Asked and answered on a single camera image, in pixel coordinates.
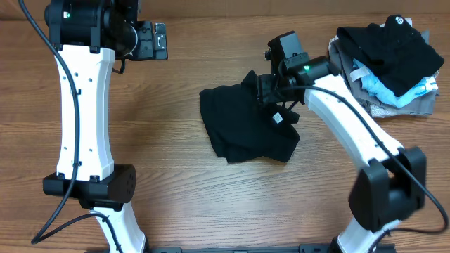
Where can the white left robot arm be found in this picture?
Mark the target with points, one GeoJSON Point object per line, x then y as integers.
{"type": "Point", "coordinates": [88, 37]}

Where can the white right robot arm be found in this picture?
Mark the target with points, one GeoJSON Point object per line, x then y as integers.
{"type": "Point", "coordinates": [390, 178]}

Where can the black t-shirt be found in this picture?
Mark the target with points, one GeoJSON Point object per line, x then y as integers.
{"type": "Point", "coordinates": [241, 129]}

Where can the grey folded garment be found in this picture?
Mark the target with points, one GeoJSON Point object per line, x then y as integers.
{"type": "Point", "coordinates": [422, 106]}

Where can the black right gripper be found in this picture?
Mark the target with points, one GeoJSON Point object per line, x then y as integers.
{"type": "Point", "coordinates": [265, 94]}

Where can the light blue folded garment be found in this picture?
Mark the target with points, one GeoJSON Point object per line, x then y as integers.
{"type": "Point", "coordinates": [375, 87]}

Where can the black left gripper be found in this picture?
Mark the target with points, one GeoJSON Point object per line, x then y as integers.
{"type": "Point", "coordinates": [148, 51]}

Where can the beige folded garment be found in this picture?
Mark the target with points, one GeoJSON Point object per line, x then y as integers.
{"type": "Point", "coordinates": [345, 65]}

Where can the black folded garment on pile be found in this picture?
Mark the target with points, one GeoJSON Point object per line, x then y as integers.
{"type": "Point", "coordinates": [395, 53]}

